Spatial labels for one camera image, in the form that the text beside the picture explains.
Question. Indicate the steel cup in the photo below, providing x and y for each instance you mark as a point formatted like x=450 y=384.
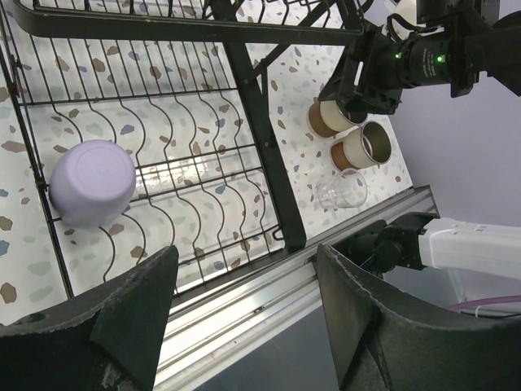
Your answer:
x=326 y=119
x=366 y=146

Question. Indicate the clear glass cup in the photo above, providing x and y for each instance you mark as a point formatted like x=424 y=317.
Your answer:
x=345 y=190

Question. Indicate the purple plastic cup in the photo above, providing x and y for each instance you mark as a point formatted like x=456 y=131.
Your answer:
x=92 y=183

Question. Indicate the aluminium mounting rail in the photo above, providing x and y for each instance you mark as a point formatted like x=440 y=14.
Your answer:
x=210 y=332

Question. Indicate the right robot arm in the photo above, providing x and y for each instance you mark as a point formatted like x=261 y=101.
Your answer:
x=451 y=42

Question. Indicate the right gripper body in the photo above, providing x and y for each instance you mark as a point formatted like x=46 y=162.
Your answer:
x=356 y=83

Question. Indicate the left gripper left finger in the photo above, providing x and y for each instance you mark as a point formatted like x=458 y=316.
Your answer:
x=107 y=338

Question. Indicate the black wire dish rack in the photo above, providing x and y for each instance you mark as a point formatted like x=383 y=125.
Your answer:
x=182 y=87

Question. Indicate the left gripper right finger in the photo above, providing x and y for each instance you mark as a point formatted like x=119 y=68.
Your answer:
x=384 y=339

